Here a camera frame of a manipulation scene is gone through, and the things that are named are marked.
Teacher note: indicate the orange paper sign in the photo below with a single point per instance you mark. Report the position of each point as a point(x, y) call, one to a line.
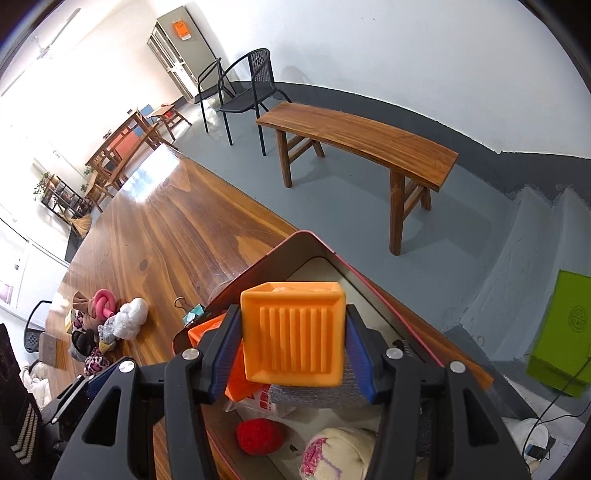
point(182, 28)

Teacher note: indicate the orange plastic cube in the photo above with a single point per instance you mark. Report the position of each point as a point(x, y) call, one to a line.
point(295, 332)

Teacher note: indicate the grey rectangular box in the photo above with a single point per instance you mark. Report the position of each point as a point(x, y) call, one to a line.
point(47, 350)

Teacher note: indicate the white jacket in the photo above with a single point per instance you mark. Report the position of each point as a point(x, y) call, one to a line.
point(39, 385)

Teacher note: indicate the light brown sock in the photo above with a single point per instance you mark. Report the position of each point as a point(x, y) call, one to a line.
point(83, 304)

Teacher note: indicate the black metal armchair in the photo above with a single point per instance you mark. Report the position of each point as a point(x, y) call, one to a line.
point(207, 94)

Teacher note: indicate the straw broom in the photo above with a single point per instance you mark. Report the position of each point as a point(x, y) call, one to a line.
point(82, 226)

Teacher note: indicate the grey metal cabinet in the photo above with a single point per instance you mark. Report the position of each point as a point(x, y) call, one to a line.
point(184, 46)

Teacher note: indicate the leopard print sock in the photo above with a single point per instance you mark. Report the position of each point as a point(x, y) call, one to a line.
point(97, 362)

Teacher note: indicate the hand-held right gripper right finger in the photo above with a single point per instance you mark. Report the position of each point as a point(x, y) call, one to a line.
point(358, 364)

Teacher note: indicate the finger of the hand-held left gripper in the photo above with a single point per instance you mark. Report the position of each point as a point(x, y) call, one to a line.
point(71, 399)
point(98, 382)

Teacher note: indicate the teal binder clip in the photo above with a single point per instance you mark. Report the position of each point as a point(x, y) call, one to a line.
point(191, 314)

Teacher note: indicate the cream sock ball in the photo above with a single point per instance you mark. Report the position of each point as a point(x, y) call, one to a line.
point(339, 450)

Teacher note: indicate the black chair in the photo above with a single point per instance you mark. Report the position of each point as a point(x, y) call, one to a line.
point(34, 327)

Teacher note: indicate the wooden dining table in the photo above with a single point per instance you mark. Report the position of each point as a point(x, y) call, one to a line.
point(120, 134)

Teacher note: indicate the grey ribbed sock black cuff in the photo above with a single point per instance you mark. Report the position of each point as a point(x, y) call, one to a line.
point(314, 394)

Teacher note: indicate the black mesh back armchair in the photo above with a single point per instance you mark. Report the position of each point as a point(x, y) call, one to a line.
point(251, 92)

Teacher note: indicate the red tin container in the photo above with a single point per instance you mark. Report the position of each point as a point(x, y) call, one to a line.
point(318, 270)

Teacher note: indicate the small yellow box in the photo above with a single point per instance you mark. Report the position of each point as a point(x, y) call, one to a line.
point(69, 319)

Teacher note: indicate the red pompom ball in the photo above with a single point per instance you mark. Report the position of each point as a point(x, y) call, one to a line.
point(258, 431)

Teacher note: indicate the white round device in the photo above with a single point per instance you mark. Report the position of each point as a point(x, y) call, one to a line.
point(531, 443)

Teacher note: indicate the long wooden bench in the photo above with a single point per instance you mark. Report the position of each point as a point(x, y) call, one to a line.
point(360, 138)

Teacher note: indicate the white snack packet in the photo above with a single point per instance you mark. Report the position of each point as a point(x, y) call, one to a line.
point(268, 404)

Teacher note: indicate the black plant shelf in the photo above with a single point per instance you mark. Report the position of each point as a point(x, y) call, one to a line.
point(62, 196)

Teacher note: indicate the green cardboard box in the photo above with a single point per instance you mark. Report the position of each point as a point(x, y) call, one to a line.
point(563, 332)

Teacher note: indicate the black fuzzy sock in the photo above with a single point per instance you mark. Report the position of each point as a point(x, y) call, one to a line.
point(85, 341)

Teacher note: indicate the small wooden table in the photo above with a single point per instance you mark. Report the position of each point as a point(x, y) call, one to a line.
point(164, 110)

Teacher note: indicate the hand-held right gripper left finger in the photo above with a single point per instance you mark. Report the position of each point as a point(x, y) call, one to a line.
point(218, 374)

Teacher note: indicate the small grey yellow sock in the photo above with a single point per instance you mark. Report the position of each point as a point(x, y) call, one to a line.
point(106, 341)

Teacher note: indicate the white plastic bag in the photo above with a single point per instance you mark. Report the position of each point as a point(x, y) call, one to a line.
point(129, 318)

